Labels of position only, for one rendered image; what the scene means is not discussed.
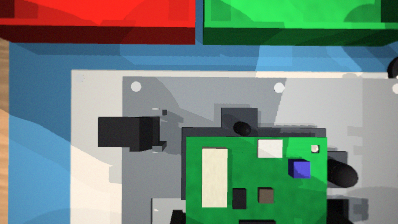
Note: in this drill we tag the green circuit board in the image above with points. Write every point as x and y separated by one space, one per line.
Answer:
256 180

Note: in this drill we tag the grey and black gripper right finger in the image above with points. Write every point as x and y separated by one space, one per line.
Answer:
333 217

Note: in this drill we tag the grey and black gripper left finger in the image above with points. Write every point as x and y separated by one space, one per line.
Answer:
178 217

